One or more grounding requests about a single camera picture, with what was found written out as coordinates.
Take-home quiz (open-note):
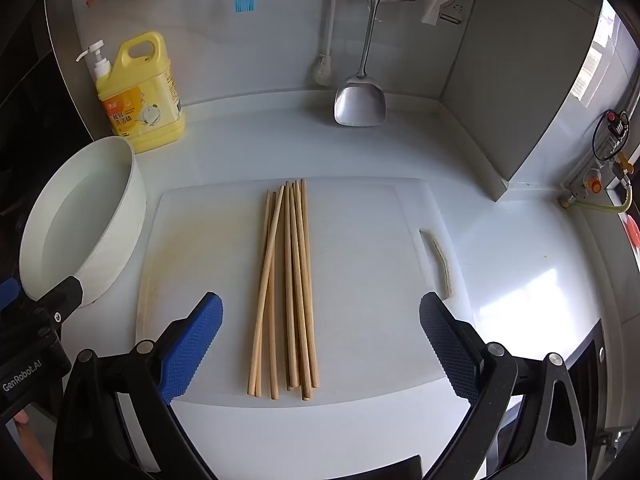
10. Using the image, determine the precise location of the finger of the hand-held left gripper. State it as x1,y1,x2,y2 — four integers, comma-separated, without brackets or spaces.
22,276,84,326
0,279,22,311

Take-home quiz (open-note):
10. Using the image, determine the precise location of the person's left hand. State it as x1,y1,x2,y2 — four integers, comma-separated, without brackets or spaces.
4,408,48,480

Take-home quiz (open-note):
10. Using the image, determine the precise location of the white bottle brush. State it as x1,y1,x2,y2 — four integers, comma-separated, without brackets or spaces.
311,0,343,87

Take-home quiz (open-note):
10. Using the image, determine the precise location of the gas valve with orange knob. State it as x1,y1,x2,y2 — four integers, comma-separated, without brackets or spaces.
559,162,608,210

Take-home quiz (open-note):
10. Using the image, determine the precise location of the yellow gas hose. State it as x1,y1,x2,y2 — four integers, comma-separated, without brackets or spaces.
575,182,636,215

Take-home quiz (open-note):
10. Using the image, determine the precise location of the stainless steel spatula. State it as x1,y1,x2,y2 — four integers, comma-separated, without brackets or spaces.
333,0,396,128

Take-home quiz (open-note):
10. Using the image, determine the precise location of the white plastic cutting board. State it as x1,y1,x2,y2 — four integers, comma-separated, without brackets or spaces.
136,176,458,411

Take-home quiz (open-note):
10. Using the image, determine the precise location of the window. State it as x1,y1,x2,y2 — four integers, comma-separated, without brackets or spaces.
567,0,623,108

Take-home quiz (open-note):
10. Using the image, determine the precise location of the yellow dish soap bottle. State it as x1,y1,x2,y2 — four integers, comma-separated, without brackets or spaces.
76,31,187,155

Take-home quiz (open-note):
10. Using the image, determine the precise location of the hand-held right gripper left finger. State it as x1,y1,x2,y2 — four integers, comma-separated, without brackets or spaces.
50,291,224,480

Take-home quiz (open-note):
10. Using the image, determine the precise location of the white round basin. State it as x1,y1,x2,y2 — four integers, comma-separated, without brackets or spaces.
19,136,147,308

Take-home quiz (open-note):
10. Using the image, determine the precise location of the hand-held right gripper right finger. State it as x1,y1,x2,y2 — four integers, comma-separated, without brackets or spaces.
419,291,588,480

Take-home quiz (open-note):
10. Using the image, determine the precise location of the bundle of bamboo chopsticks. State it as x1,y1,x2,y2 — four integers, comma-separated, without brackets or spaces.
246,178,320,402

